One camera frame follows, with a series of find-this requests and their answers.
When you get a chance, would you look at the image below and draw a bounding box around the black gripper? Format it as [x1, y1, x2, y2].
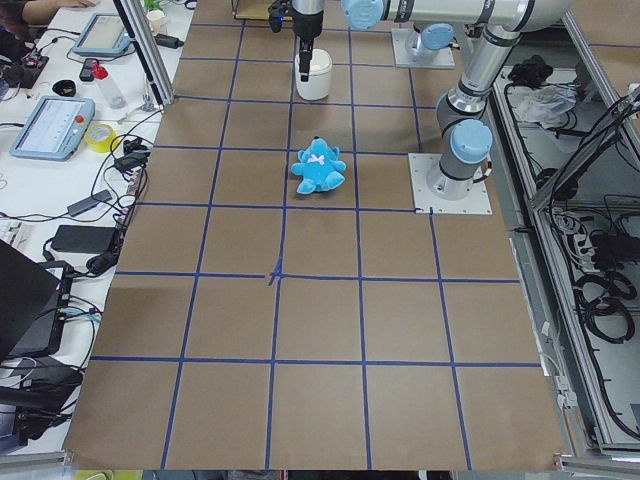
[299, 38, 313, 82]

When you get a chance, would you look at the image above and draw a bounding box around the white lidded trash can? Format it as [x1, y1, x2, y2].
[295, 49, 333, 101]

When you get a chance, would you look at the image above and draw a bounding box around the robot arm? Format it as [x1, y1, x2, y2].
[341, 0, 572, 132]
[291, 0, 325, 82]

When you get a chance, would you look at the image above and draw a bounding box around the blue teddy bear plush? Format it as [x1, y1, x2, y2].
[291, 136, 346, 195]

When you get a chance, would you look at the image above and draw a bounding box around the paper cup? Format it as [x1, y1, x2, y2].
[146, 10, 168, 35]

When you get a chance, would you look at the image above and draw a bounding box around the clear bottle red cap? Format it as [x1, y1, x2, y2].
[92, 60, 127, 109]

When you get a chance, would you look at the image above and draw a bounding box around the blue teach pendant far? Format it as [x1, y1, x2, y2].
[72, 13, 131, 58]

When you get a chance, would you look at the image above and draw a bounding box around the blue teach pendant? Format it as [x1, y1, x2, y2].
[72, 13, 131, 58]
[9, 96, 95, 161]

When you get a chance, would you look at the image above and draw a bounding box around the yellow tape roll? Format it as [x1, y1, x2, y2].
[84, 123, 116, 153]

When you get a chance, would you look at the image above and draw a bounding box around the black bowl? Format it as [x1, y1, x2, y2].
[52, 79, 77, 97]

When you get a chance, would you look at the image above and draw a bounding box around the blue teach pendant near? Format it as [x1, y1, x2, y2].
[9, 96, 95, 161]

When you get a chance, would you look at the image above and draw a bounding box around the black power adapter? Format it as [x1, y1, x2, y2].
[51, 225, 117, 254]

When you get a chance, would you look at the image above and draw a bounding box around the black laptop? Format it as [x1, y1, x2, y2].
[1, 242, 73, 360]

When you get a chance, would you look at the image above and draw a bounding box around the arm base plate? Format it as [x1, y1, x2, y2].
[408, 153, 492, 215]
[391, 23, 455, 69]

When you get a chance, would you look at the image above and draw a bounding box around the aluminium frame post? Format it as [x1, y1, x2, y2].
[113, 0, 174, 107]

